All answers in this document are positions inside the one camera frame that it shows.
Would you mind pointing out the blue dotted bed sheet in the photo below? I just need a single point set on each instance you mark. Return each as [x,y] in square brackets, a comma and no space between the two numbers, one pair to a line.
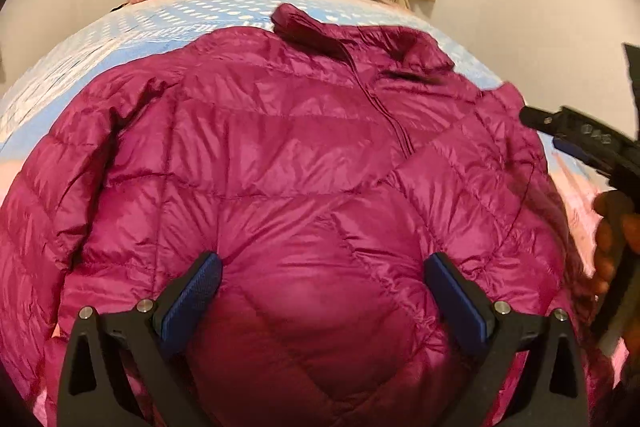
[100,37]

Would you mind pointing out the magenta down jacket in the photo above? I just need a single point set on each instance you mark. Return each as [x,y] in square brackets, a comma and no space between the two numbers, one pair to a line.
[300,157]

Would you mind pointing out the person's right hand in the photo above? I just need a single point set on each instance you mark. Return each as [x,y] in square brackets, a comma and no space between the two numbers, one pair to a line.
[607,232]

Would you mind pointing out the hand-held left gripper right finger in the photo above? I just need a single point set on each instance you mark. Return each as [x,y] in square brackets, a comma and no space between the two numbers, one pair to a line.
[457,302]

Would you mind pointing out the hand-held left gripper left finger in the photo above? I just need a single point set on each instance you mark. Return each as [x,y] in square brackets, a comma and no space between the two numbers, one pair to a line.
[192,294]

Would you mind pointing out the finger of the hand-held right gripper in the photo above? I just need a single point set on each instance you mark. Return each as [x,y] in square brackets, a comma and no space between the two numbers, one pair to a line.
[580,132]

